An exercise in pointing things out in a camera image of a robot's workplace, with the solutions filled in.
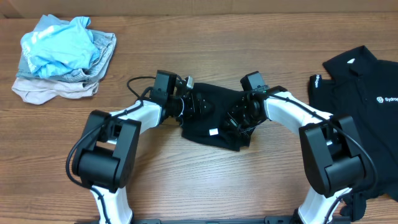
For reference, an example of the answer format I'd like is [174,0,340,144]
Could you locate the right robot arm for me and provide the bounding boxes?
[223,72,378,223]

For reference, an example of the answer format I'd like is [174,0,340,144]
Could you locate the folded denim jeans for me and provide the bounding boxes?
[16,26,116,83]

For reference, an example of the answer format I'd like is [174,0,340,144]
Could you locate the light blue crumpled shirt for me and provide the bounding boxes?
[21,14,100,78]

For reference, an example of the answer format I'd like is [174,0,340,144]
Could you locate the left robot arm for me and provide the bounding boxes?
[65,70,215,223]

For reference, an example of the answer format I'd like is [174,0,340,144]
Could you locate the black t-shirt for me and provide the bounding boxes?
[182,83,251,151]

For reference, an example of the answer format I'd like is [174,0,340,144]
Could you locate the black polo shirt with logo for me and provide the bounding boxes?
[308,46,397,222]

